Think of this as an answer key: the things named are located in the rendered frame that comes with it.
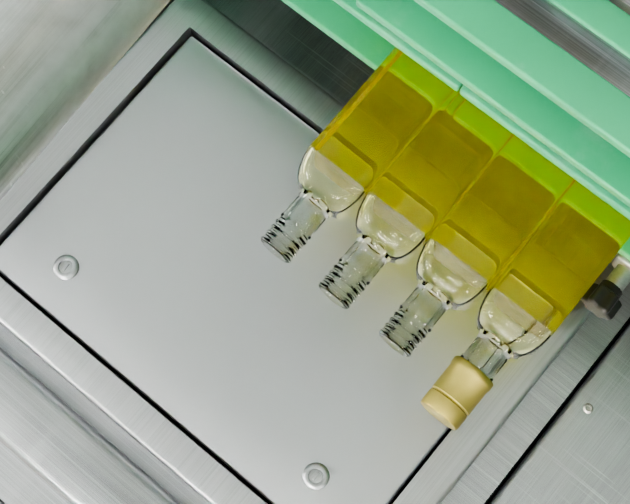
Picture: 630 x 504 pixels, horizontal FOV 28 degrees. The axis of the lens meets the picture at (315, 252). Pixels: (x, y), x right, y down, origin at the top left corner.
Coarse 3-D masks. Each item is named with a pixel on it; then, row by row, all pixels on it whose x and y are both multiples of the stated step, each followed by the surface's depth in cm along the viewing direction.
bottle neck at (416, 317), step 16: (416, 288) 94; (416, 304) 92; (432, 304) 92; (400, 320) 92; (416, 320) 92; (432, 320) 93; (384, 336) 93; (400, 336) 92; (416, 336) 92; (400, 352) 94
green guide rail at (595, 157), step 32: (384, 0) 94; (416, 32) 93; (448, 32) 93; (448, 64) 92; (480, 64) 92; (480, 96) 92; (512, 96) 91; (544, 96) 91; (544, 128) 91; (576, 128) 91; (576, 160) 90; (608, 160) 90
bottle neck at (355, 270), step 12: (360, 240) 95; (348, 252) 95; (360, 252) 94; (372, 252) 94; (336, 264) 94; (348, 264) 94; (360, 264) 94; (372, 264) 94; (384, 264) 95; (324, 276) 95; (336, 276) 94; (348, 276) 94; (360, 276) 94; (372, 276) 94; (324, 288) 94; (336, 288) 93; (348, 288) 93; (360, 288) 94; (336, 300) 95; (348, 300) 94
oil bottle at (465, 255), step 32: (512, 160) 94; (544, 160) 93; (480, 192) 93; (512, 192) 93; (544, 192) 93; (448, 224) 92; (480, 224) 92; (512, 224) 92; (448, 256) 92; (480, 256) 92; (512, 256) 93; (448, 288) 92; (480, 288) 92
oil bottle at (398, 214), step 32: (448, 128) 95; (480, 128) 95; (416, 160) 94; (448, 160) 94; (480, 160) 94; (384, 192) 94; (416, 192) 94; (448, 192) 93; (384, 224) 93; (416, 224) 93; (384, 256) 94; (416, 256) 97
